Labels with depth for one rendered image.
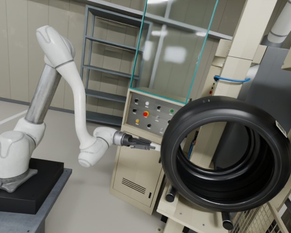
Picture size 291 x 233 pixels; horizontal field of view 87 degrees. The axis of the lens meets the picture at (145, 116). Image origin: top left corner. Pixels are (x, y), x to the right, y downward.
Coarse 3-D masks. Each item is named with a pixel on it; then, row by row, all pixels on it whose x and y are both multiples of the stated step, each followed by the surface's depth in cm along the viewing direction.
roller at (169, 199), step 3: (171, 186) 84; (168, 189) 84; (171, 189) 82; (174, 189) 83; (168, 192) 80; (171, 192) 80; (174, 192) 81; (168, 195) 79; (171, 195) 78; (174, 195) 80; (168, 198) 79; (171, 198) 78; (174, 198) 79; (168, 201) 79; (171, 201) 78
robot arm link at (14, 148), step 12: (12, 132) 83; (0, 144) 76; (12, 144) 78; (24, 144) 83; (0, 156) 76; (12, 156) 78; (24, 156) 83; (0, 168) 78; (12, 168) 80; (24, 168) 86
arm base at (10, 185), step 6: (24, 174) 87; (30, 174) 91; (0, 180) 80; (6, 180) 81; (12, 180) 82; (18, 180) 84; (24, 180) 87; (0, 186) 80; (6, 186) 80; (12, 186) 81; (18, 186) 84
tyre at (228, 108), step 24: (216, 96) 78; (192, 120) 66; (216, 120) 63; (240, 120) 61; (264, 120) 60; (168, 144) 72; (264, 144) 82; (288, 144) 61; (168, 168) 74; (192, 168) 98; (240, 168) 90; (264, 168) 80; (288, 168) 61; (192, 192) 73; (216, 192) 87; (240, 192) 82; (264, 192) 64
